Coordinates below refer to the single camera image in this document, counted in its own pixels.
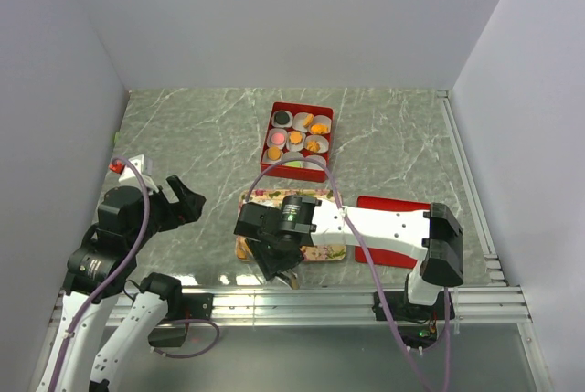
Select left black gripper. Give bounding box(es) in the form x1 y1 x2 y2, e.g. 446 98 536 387
128 174 206 249

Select metal tongs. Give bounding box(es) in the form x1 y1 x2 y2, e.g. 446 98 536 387
277 270 300 290

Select orange round cookie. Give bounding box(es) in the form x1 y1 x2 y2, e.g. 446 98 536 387
266 146 282 162

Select red box lid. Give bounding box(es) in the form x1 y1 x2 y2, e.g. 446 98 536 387
349 196 431 269

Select pink sandwich cookie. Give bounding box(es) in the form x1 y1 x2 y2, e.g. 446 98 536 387
271 132 286 145

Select small orange flower cookie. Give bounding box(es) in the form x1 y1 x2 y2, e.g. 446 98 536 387
289 131 304 145

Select red cookie box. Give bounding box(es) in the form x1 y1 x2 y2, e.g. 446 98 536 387
260 101 334 183

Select orange fish-shaped cookie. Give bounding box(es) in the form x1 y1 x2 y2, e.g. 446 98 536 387
310 123 329 135

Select tan round biscuit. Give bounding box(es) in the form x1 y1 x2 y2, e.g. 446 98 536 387
303 113 314 128

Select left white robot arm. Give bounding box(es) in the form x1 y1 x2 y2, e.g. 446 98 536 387
37 175 206 391

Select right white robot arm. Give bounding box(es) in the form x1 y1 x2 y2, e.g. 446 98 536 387
234 195 463 318

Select floral serving tray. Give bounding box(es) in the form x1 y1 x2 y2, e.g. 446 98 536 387
235 188 346 263

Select white paper cup seven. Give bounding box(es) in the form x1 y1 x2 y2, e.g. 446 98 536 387
261 149 282 165

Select white paper cup nine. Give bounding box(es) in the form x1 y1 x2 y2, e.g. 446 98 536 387
303 154 327 171

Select white paper cup eight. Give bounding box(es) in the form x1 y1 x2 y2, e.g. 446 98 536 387
282 152 304 168

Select white paper cup four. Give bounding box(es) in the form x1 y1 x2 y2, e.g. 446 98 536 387
266 128 288 149

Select white paper cup five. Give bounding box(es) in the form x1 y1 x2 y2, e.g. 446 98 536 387
287 132 305 152

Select white paper cup six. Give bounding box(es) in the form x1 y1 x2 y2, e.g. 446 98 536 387
304 134 329 154

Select white paper cup one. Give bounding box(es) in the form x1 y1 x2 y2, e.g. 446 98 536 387
271 111 294 131

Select white paper cup two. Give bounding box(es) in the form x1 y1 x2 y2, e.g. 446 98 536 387
292 112 310 132

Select white paper cup three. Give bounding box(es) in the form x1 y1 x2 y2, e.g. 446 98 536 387
309 115 332 134

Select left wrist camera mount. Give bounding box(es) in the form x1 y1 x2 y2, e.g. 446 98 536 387
109 154 158 194

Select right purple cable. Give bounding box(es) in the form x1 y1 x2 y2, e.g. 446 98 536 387
246 156 453 392

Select aluminium rail frame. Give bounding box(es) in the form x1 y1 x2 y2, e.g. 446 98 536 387
49 90 534 327

